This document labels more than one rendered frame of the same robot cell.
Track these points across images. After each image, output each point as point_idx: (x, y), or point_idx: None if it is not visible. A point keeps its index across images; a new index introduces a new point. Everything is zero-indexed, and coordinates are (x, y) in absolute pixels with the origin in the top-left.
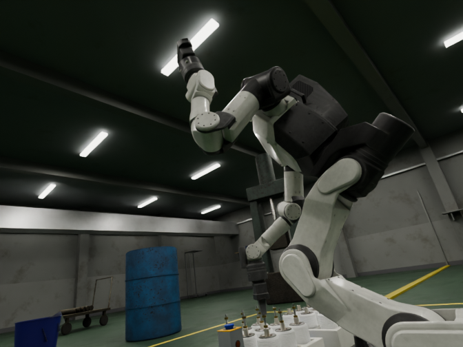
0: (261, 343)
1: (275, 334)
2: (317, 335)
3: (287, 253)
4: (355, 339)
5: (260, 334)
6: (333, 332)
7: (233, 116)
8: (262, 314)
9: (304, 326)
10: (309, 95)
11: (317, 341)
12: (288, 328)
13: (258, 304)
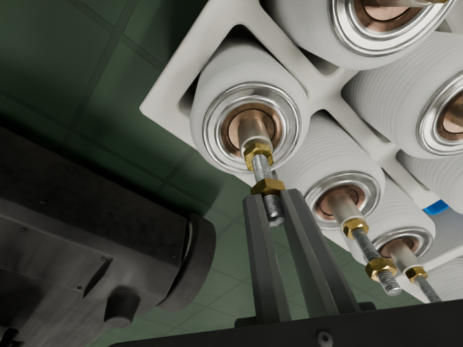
0: (200, 88)
1: (231, 169)
2: (439, 239)
3: None
4: (112, 310)
5: (413, 87)
6: (397, 272)
7: None
8: (245, 200)
9: (353, 257)
10: None
11: (328, 238)
12: (331, 220)
13: (311, 259)
